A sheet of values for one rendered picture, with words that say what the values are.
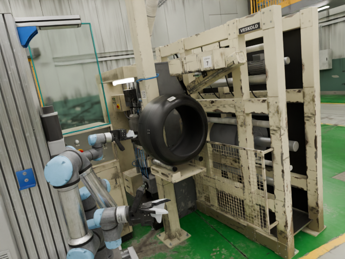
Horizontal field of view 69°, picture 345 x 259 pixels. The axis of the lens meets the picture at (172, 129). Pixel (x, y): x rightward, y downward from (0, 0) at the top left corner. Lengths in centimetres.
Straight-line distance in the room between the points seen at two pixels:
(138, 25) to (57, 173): 154
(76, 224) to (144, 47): 158
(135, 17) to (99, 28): 914
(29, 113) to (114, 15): 1041
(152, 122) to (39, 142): 83
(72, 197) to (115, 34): 1055
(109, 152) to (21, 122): 129
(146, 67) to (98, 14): 939
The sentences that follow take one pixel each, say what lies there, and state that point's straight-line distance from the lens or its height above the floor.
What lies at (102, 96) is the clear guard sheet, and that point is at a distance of 251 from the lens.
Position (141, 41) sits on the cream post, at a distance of 231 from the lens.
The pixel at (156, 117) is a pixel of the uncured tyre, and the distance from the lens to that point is 191.
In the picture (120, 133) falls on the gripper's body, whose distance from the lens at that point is 186.
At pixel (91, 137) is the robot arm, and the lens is 180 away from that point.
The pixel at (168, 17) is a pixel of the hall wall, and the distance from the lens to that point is 1244.
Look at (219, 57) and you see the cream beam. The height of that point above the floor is 171.
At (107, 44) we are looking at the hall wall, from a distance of 1137.
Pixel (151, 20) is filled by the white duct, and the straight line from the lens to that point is 273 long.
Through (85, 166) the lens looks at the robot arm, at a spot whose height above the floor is 127.
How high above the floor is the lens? 162
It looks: 12 degrees down
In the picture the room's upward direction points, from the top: 9 degrees counter-clockwise
